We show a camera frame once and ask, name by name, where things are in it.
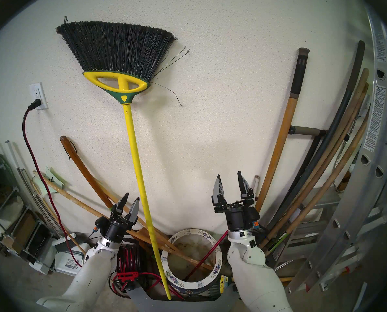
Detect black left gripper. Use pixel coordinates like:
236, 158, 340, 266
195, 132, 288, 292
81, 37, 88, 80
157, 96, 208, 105
105, 193, 141, 243

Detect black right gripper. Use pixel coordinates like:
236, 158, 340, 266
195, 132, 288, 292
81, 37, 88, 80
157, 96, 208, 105
212, 171, 257, 232

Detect yellow broom with black bristles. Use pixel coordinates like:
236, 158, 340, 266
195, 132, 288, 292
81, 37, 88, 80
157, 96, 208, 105
56, 16, 190, 300

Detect white floral ceramic pot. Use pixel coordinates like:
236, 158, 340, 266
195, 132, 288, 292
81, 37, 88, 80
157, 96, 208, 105
160, 228, 223, 294

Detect light wooden stick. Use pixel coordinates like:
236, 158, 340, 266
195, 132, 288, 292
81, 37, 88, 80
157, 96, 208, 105
93, 178, 181, 252
32, 171, 213, 271

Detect thin wooden dowel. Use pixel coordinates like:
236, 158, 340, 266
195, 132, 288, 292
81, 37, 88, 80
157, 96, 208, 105
30, 180, 95, 265

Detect white dustpan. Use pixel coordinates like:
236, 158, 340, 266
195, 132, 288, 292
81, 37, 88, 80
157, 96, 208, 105
52, 233, 92, 279

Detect pale green plastic blade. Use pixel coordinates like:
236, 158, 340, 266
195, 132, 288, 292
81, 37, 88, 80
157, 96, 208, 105
38, 167, 65, 198

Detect grey step ladder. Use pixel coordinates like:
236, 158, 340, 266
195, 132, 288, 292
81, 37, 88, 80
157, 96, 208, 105
271, 185, 353, 273

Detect grey metal storage shelf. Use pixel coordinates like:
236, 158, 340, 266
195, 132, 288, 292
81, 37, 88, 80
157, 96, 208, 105
0, 137, 56, 274

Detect grey metal rods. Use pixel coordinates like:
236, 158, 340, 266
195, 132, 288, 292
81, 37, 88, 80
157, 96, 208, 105
17, 167, 62, 237

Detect brown cardboard box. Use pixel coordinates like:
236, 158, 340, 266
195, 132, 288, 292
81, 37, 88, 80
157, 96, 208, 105
2, 212, 38, 253

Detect aluminium extension ladder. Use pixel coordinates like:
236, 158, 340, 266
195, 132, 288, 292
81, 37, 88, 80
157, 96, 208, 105
288, 6, 387, 292

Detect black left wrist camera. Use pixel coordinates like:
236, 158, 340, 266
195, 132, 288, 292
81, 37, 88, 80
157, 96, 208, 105
94, 216, 110, 232

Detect black red cord reel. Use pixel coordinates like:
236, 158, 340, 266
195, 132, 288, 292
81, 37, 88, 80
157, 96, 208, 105
111, 243, 184, 299

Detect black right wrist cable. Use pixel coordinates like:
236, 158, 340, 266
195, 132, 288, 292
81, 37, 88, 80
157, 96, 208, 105
252, 224, 269, 239

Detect dark brown wooden handle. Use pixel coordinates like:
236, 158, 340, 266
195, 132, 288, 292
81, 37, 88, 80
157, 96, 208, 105
60, 136, 114, 209

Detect orange handle with black grip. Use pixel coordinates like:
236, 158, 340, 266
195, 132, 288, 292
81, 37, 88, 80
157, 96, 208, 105
255, 47, 310, 213

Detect olive grip tool handle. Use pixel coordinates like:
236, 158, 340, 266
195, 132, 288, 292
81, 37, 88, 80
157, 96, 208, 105
288, 125, 327, 137

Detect light wooden tool handle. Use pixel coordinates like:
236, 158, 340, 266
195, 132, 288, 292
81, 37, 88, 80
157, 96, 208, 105
268, 84, 370, 242
263, 113, 371, 256
262, 68, 370, 250

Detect black red power cord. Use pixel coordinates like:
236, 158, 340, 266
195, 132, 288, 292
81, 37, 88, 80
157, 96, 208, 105
21, 99, 90, 273

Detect white wall outlet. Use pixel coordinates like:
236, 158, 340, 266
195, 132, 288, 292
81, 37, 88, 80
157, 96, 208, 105
29, 83, 48, 111

